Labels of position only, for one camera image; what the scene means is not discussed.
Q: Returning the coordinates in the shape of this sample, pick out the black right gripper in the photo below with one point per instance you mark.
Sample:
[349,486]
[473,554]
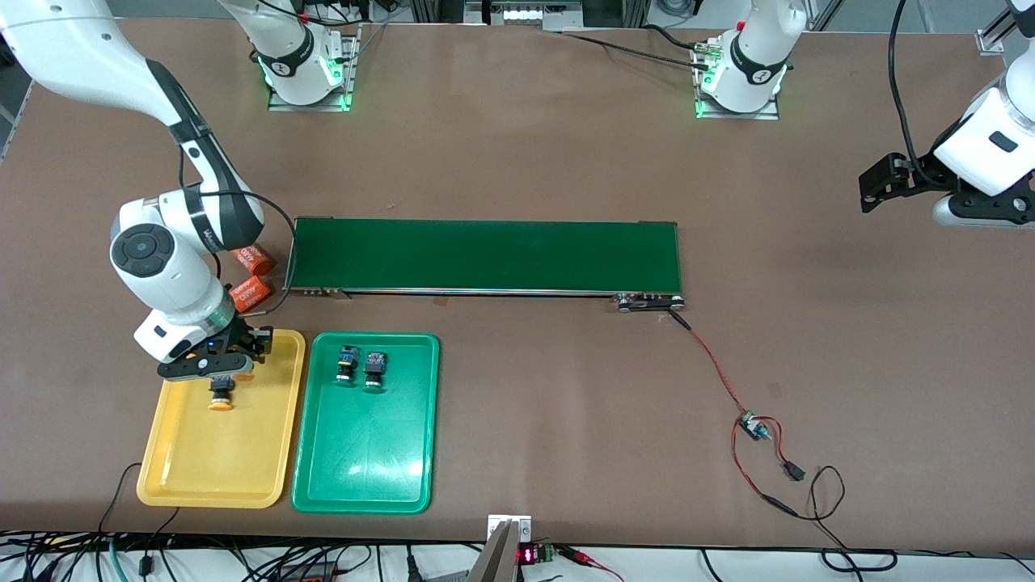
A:
[242,334]

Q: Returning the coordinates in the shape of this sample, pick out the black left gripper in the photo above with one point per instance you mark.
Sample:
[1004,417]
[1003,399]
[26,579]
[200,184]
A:
[923,171]

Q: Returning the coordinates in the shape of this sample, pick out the orange cylindrical battery cell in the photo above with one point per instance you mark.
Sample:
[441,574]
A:
[257,260]
[249,294]

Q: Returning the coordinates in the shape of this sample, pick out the green mushroom push button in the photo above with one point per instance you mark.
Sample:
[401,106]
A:
[375,362]
[348,356]

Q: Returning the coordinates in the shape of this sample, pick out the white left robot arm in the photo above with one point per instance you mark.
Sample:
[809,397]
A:
[756,56]

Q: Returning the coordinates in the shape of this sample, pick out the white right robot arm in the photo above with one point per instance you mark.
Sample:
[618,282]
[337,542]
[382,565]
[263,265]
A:
[81,56]

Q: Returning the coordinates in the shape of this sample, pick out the yellow plastic tray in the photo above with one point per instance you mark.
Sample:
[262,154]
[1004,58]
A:
[218,461]

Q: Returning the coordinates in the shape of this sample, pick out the green plastic tray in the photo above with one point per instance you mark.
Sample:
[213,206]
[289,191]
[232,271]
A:
[364,453]

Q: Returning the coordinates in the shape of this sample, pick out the aluminium corner profile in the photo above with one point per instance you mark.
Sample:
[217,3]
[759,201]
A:
[990,42]

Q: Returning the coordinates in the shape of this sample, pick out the green conveyor belt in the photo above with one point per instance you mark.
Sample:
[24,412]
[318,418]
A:
[485,255]

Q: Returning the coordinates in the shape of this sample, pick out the small speed controller board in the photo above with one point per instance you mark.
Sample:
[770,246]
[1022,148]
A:
[754,425]

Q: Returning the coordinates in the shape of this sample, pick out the small metal mounting plate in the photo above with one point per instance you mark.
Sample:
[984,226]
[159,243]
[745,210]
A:
[525,527]

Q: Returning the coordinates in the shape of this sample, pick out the red digit display module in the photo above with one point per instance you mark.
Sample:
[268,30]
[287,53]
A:
[530,555]

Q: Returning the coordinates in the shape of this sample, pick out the red clip lead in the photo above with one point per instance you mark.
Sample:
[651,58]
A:
[586,558]

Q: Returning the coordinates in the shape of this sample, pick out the grey box with white sockets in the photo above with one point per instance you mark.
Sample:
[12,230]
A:
[525,14]

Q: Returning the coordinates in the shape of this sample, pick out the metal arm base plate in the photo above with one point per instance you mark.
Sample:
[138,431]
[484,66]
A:
[311,107]
[740,115]

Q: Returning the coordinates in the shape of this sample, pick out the grey metal post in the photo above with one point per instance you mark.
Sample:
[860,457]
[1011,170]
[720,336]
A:
[495,562]

